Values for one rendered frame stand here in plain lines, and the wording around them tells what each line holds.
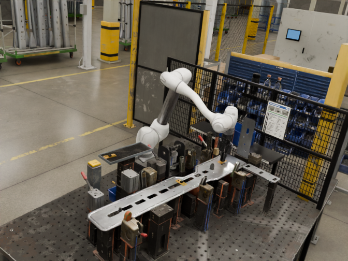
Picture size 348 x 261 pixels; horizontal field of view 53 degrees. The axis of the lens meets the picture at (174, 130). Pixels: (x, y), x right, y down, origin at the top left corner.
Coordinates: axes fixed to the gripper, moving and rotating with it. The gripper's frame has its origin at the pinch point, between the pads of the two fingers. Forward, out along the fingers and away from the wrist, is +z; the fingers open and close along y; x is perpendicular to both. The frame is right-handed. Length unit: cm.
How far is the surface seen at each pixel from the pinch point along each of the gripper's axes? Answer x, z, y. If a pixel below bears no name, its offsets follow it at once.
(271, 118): 54, -23, 6
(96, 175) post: -96, -2, -30
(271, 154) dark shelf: 46.1, 3.6, 17.0
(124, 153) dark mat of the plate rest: -72, -10, -33
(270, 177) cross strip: 14.0, 6.5, 35.2
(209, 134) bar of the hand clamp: -1.8, -13.5, -15.0
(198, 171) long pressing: -25.0, 6.5, -3.3
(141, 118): 141, 85, -255
